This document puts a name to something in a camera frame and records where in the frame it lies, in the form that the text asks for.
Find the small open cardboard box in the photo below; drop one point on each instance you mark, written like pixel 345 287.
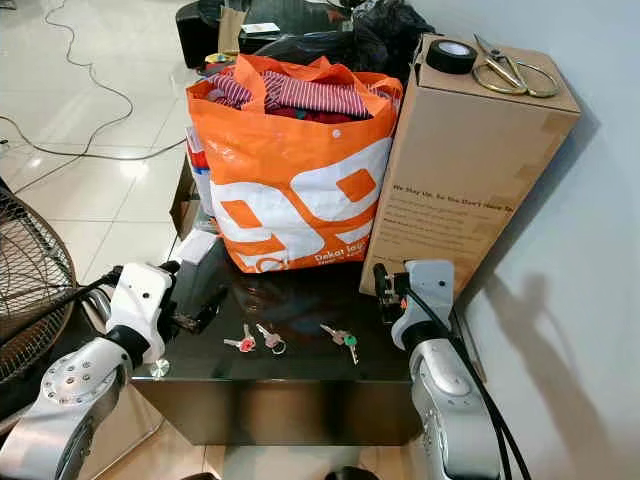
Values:
pixel 184 205

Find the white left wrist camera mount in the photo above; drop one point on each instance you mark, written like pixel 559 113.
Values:
pixel 140 300

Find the tall brown cardboard box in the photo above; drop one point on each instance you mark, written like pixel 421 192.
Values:
pixel 460 170

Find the black tape roll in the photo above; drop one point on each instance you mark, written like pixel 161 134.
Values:
pixel 451 57

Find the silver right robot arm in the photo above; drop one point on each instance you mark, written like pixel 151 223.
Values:
pixel 450 400

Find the keys with green tag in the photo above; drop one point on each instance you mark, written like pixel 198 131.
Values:
pixel 345 339

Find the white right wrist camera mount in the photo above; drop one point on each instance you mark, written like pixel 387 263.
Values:
pixel 425 295

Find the brown paper bag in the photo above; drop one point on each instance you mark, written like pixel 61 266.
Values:
pixel 232 32

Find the orange and white shopping bag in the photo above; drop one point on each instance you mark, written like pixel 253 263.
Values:
pixel 290 195

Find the blue and red bottle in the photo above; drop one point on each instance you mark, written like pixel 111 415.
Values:
pixel 198 170

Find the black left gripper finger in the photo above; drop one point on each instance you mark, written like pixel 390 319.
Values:
pixel 210 285

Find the dark metal cage fan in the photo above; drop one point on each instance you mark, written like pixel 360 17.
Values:
pixel 32 290

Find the small white box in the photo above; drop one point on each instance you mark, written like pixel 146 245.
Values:
pixel 190 245

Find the black glossy low table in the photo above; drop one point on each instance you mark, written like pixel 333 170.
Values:
pixel 280 400

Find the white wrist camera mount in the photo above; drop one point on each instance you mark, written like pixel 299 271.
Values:
pixel 140 300
pixel 425 295

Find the black plastic garbage bag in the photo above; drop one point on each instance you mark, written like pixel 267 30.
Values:
pixel 380 35

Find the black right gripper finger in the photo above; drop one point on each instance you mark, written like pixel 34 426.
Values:
pixel 379 282

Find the gold scissors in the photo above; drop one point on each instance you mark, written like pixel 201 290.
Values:
pixel 510 72

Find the key with red tag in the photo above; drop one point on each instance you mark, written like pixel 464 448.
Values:
pixel 244 344

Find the red striped cloth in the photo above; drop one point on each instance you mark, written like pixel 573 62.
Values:
pixel 310 95

